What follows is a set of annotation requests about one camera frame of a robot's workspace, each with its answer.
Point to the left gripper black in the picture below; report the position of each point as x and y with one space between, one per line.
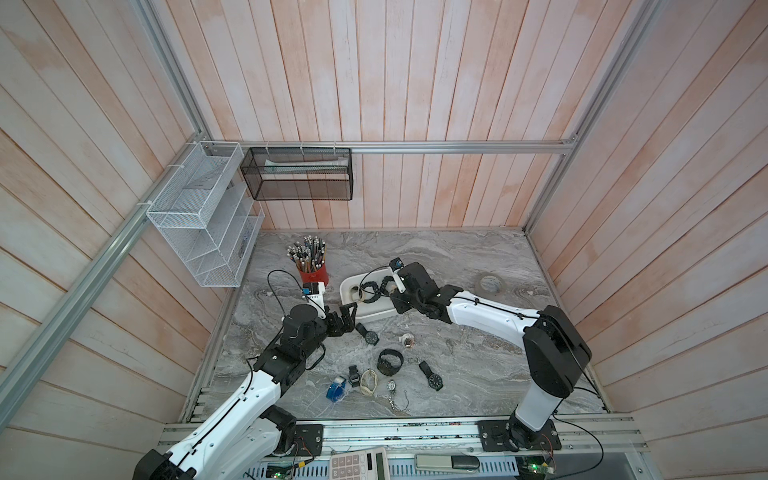
348 322

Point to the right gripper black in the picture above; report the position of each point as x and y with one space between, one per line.
396 299

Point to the black chunky watch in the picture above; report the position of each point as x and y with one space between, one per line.
370 292
388 286

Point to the blue transparent watch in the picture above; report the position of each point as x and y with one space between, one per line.
337 390

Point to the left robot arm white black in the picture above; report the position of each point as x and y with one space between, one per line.
249 425

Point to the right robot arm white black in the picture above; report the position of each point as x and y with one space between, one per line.
555 351

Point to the black analog watch near box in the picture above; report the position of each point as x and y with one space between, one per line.
369 336

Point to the white storage box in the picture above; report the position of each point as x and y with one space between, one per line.
381 309

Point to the silver rose gold watch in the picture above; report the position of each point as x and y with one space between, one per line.
407 340

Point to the large black digital watch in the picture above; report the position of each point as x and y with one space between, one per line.
389 362

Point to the black watch green dial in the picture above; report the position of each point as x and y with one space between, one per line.
434 380

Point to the red pencil cup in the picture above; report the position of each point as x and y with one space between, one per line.
318 276

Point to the clear tape roll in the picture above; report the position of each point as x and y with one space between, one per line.
490 285

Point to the white calculator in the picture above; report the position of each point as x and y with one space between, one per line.
370 464

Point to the grey black stapler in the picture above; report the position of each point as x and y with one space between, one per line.
446 463

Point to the black mesh basket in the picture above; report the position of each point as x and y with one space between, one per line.
299 173

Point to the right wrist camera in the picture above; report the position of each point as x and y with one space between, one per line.
395 265

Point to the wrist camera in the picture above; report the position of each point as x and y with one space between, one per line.
314 293
395 265

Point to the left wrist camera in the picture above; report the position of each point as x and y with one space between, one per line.
314 293

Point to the small black strap watch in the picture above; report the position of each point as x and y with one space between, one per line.
354 376

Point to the silver chain pocket watch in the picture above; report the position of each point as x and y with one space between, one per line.
391 387

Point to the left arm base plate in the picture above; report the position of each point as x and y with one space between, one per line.
303 440

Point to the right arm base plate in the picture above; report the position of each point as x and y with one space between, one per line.
513 436

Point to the white wire mesh shelf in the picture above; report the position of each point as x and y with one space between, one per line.
204 212

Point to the aluminium rail back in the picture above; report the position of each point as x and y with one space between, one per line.
550 147

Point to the aluminium rail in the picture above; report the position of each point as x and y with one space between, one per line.
40 350
550 147

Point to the aluminium rail left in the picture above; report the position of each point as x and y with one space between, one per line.
40 350

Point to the aluminium front frame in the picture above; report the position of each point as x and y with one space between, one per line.
405 437

